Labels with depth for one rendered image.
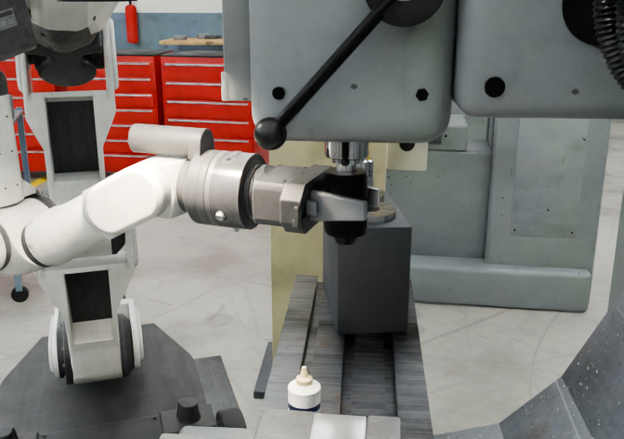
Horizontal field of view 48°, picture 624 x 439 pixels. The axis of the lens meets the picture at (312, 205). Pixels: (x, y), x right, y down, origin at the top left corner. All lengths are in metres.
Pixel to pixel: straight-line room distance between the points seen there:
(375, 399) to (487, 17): 0.58
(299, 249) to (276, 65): 2.01
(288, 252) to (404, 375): 1.61
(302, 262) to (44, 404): 1.23
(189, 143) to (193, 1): 9.23
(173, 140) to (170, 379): 1.02
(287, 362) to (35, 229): 0.42
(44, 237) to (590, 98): 0.65
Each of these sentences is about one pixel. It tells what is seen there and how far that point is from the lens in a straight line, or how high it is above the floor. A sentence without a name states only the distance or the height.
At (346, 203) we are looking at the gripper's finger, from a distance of 0.74.
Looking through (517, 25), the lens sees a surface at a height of 1.42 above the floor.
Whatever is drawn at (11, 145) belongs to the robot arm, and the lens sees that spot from 1.02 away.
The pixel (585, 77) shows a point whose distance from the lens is 0.66.
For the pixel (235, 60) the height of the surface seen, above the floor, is 1.38.
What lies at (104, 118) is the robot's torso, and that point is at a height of 1.23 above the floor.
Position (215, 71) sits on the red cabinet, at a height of 0.90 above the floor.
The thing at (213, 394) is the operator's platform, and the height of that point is 0.40.
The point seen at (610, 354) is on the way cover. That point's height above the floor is 1.01.
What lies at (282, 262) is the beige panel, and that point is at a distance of 2.67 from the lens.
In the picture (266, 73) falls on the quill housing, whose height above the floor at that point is 1.38.
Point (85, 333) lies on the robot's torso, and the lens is 1.60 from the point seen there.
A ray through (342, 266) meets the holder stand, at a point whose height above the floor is 1.03.
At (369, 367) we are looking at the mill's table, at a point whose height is 0.90.
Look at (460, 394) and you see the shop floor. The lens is 2.81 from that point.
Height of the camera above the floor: 1.45
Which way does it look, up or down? 17 degrees down
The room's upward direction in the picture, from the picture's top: straight up
